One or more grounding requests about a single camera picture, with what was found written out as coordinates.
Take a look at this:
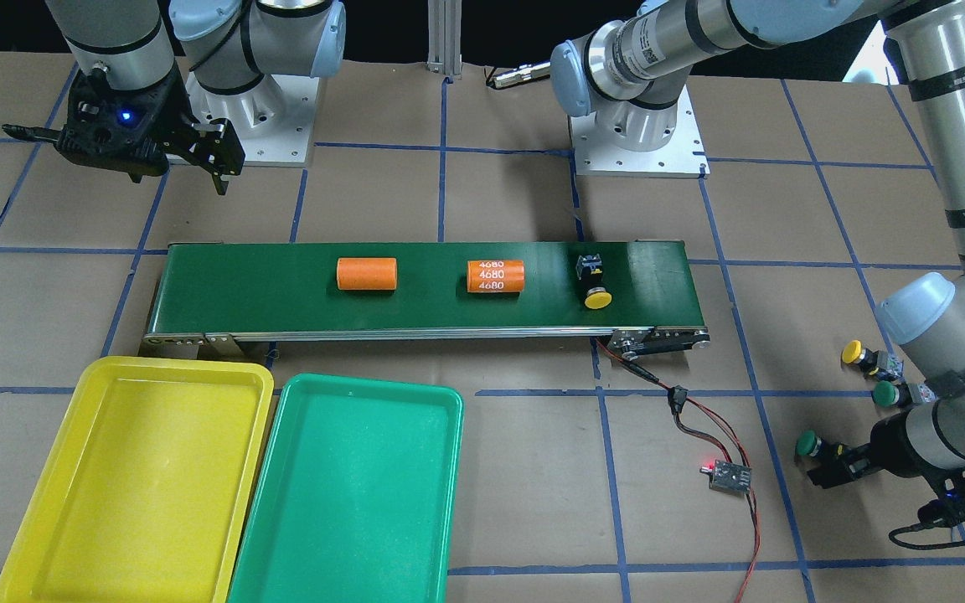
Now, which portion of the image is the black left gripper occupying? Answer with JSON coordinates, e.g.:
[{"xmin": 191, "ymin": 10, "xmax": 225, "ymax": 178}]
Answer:
[{"xmin": 808, "ymin": 415, "xmax": 965, "ymax": 524}]

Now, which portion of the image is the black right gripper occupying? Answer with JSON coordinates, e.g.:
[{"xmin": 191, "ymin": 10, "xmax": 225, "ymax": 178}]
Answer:
[{"xmin": 54, "ymin": 66, "xmax": 245, "ymax": 196}]

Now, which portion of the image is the green push button switch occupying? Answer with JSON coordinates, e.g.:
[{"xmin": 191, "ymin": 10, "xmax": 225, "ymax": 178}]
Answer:
[{"xmin": 794, "ymin": 429, "xmax": 850, "ymax": 468}]

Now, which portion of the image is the plain orange cylinder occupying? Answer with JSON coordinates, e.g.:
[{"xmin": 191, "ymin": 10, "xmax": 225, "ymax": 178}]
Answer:
[{"xmin": 335, "ymin": 257, "xmax": 399, "ymax": 291}]

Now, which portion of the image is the orange cylinder marked 4680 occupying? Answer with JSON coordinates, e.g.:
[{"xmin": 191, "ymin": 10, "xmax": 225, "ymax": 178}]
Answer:
[{"xmin": 466, "ymin": 259, "xmax": 526, "ymax": 295}]

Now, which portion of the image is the yellow push button switch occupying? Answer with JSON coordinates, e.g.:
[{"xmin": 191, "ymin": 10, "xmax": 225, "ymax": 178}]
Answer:
[{"xmin": 575, "ymin": 255, "xmax": 613, "ymax": 310}]

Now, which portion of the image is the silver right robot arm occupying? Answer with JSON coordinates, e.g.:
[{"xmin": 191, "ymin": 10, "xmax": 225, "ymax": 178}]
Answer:
[{"xmin": 8, "ymin": 1, "xmax": 348, "ymax": 194}]

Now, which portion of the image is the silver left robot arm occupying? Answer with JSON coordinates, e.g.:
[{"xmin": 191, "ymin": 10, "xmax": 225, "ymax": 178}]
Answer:
[{"xmin": 547, "ymin": 1, "xmax": 965, "ymax": 539}]

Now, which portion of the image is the black sensor circuit board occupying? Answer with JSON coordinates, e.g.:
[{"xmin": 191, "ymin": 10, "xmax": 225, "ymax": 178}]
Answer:
[{"xmin": 699, "ymin": 459, "xmax": 753, "ymax": 496}]

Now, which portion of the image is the green conveyor belt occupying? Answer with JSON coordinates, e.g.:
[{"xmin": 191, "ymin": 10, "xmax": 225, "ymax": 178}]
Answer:
[{"xmin": 144, "ymin": 240, "xmax": 710, "ymax": 358}]

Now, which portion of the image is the yellow plastic tray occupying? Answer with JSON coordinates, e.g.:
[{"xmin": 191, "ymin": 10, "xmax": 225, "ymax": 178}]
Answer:
[{"xmin": 0, "ymin": 356, "xmax": 273, "ymax": 602}]

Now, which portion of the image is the green plastic tray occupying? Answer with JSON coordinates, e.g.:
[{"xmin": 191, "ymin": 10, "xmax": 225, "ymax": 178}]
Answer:
[{"xmin": 227, "ymin": 374, "xmax": 464, "ymax": 602}]

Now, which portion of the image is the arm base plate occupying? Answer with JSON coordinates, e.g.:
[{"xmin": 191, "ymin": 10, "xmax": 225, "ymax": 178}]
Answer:
[
  {"xmin": 185, "ymin": 74, "xmax": 325, "ymax": 168},
  {"xmin": 570, "ymin": 87, "xmax": 711, "ymax": 178}
]

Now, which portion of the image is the red black power cable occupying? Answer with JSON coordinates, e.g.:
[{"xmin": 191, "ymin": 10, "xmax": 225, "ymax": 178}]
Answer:
[{"xmin": 591, "ymin": 337, "xmax": 763, "ymax": 603}]

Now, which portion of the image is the aluminium frame post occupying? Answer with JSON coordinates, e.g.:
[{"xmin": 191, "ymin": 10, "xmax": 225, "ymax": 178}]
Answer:
[{"xmin": 426, "ymin": 0, "xmax": 462, "ymax": 80}]

